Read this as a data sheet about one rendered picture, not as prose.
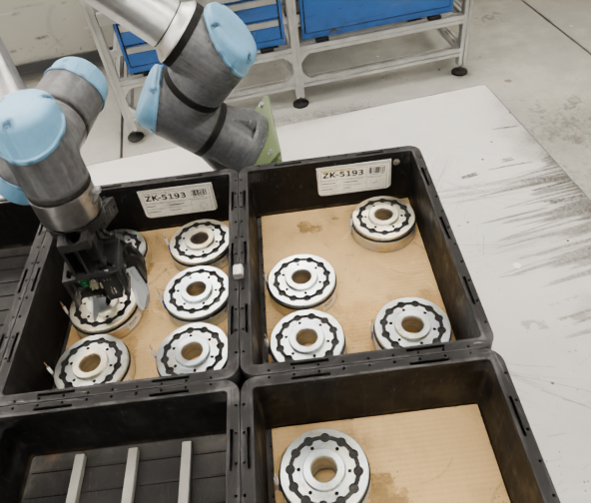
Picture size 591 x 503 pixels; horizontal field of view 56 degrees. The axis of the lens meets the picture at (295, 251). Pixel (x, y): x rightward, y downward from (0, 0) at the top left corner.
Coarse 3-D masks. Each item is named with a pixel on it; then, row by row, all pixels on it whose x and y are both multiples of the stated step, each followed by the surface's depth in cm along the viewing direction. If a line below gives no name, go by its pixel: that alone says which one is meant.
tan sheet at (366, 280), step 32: (288, 224) 96; (320, 224) 95; (416, 224) 92; (288, 256) 90; (320, 256) 89; (352, 256) 89; (384, 256) 88; (416, 256) 87; (352, 288) 84; (384, 288) 84; (416, 288) 83; (352, 320) 80; (352, 352) 76
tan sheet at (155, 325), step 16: (160, 240) 96; (160, 256) 93; (160, 272) 91; (176, 272) 90; (160, 288) 88; (160, 304) 86; (144, 320) 84; (160, 320) 84; (224, 320) 82; (80, 336) 83; (128, 336) 82; (144, 336) 82; (160, 336) 82; (144, 352) 80; (144, 368) 78
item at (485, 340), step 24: (264, 168) 91; (288, 168) 91; (240, 192) 87; (432, 192) 83; (240, 216) 83; (240, 240) 80; (456, 264) 72; (240, 288) 73; (240, 312) 70; (480, 312) 67; (240, 336) 68; (480, 336) 64; (240, 360) 66; (312, 360) 65; (336, 360) 64; (360, 360) 64
